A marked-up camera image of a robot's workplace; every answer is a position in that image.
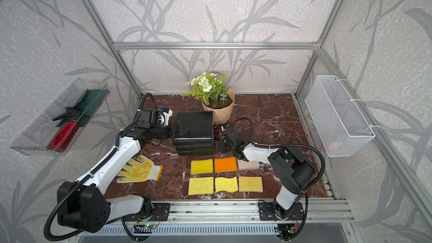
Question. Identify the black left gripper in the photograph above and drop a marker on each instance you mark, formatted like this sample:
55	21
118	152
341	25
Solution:
178	131

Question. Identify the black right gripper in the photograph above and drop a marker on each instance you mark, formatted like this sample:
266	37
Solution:
220	143

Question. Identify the black mini drawer cabinet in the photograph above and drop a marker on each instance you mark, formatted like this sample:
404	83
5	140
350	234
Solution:
200	139

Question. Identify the orange white sponge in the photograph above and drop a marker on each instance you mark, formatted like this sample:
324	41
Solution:
251	165

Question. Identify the bright yellow sponge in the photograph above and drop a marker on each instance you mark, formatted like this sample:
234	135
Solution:
202	166

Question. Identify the wavy yellow green sponge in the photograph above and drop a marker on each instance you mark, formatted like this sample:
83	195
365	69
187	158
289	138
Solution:
223	184

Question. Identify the pale yellow sponge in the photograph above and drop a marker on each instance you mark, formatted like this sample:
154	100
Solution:
250	184

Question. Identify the yellow square cellulose sponge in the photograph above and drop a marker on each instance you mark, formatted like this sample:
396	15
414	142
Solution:
201	186

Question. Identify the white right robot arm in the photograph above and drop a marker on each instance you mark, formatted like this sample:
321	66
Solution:
296	173

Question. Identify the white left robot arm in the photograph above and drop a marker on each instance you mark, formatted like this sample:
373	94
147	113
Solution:
81	205

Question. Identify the beige ribbed flower pot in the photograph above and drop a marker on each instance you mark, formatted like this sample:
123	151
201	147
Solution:
222	115

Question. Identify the yellow white work glove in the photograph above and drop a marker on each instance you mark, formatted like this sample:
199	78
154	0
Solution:
138	170

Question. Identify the artificial green flower plant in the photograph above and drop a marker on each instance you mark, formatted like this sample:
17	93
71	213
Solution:
210	88

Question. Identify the dark green pad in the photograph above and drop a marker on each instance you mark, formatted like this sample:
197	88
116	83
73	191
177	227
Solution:
84	109

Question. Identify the pink item in basket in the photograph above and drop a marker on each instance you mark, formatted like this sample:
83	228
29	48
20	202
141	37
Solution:
334	147

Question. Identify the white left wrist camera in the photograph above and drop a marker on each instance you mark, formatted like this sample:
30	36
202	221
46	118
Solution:
164	116

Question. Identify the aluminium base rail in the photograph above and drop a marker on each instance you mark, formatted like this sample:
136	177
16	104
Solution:
313	217

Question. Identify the aluminium cage frame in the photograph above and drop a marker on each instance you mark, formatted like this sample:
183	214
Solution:
417	192

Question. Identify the white wire mesh basket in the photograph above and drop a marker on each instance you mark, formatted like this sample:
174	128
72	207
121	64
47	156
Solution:
337	116

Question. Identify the red handled garden tool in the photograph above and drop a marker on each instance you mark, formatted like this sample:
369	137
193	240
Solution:
63	137

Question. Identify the clear plastic wall tray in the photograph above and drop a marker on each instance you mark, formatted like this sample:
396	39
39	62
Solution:
56	129

